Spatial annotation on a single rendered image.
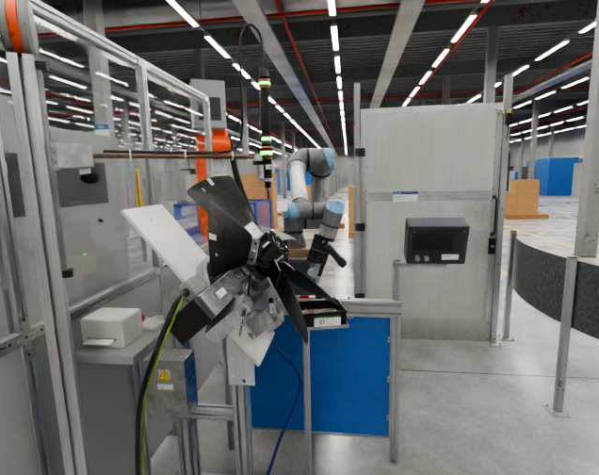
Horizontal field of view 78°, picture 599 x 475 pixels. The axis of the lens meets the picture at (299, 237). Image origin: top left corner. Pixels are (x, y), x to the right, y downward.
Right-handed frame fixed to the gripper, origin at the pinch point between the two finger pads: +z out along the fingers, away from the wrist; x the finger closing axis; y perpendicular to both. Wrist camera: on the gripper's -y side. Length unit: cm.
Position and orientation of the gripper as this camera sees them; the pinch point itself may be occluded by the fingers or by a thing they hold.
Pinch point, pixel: (317, 282)
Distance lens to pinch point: 157.6
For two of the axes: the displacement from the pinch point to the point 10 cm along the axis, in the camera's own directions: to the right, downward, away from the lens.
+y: -9.5, -2.9, 0.8
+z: -2.7, 9.5, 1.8
